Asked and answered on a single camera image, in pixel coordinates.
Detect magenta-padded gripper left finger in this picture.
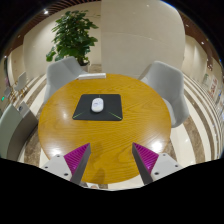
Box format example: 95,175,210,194
41,143,92,186

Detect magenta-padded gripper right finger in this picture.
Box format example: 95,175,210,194
131,142,183,186

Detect white cartoon-print computer mouse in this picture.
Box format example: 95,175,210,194
90,97,105,114

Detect black mouse pad green lines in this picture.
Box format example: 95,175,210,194
72,93,124,122

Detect grey shell chair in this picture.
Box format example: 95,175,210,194
43,56,88,104
0,103,39,161
138,60,191,129

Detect white power strip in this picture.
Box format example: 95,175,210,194
77,72,107,81

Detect small distant grey chair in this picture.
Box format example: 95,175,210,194
13,71,28,94

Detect green potted plant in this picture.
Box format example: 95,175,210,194
45,9,100,67

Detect wall posters group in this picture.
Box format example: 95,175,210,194
201,73,224,111

